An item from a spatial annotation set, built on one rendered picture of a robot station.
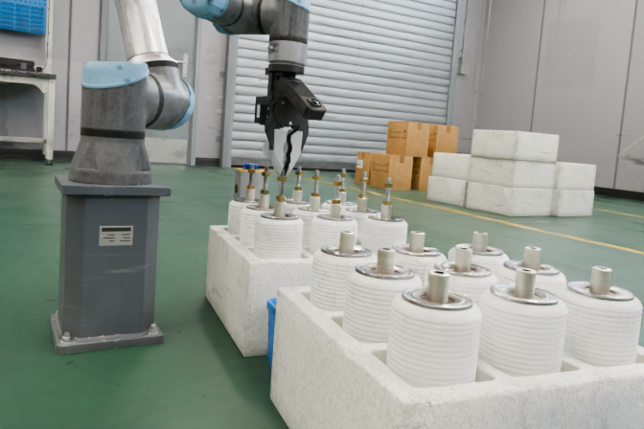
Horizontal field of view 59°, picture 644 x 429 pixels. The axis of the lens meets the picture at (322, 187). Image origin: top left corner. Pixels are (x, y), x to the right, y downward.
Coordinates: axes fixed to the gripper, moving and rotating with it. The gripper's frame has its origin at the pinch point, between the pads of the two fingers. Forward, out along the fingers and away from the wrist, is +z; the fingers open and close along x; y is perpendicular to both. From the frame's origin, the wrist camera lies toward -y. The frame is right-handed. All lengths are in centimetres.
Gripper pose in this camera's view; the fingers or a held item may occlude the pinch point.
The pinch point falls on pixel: (285, 169)
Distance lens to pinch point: 110.4
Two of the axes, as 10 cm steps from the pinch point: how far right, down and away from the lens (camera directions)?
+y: -5.9, -1.2, 8.0
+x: -8.1, -0.1, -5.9
